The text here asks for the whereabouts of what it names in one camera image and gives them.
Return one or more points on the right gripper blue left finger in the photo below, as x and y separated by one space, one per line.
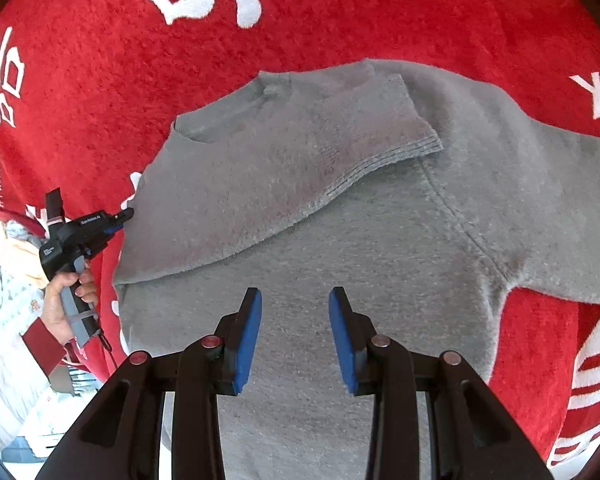
239 332

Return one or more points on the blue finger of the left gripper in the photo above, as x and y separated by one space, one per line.
112 229
122 216

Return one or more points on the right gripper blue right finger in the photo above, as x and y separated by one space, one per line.
352 332

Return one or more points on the grey knit sweater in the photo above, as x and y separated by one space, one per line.
426 195

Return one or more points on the red sleeve left forearm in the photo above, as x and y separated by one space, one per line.
46 348

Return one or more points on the pile of clothes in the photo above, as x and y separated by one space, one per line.
21 280

